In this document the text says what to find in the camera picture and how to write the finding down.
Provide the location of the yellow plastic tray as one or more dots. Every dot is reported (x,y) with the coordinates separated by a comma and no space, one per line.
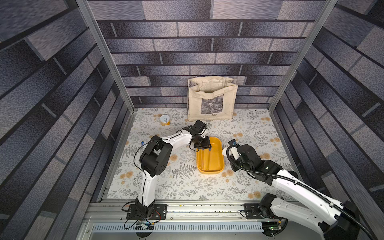
(211,161)

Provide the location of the beige canvas tote bag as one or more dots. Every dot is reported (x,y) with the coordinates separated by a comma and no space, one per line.
(211,98)

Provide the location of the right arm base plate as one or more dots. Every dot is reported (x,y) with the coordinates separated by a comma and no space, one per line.
(253,211)

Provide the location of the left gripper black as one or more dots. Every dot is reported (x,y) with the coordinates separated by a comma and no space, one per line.
(206,144)

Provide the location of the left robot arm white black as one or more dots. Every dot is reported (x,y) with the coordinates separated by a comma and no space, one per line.
(156,155)

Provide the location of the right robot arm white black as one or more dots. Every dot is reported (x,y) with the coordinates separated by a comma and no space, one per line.
(330,218)

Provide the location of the right controller board green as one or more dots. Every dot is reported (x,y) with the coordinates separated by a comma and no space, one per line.
(270,229)

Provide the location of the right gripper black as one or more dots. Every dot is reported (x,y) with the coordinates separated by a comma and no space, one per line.
(240,149)

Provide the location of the left controller board with wires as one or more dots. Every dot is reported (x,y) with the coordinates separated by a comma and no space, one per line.
(143,228)

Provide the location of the aluminium mounting rail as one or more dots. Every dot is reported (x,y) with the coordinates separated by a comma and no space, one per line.
(108,216)

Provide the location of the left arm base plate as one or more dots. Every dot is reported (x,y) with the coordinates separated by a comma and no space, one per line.
(157,212)

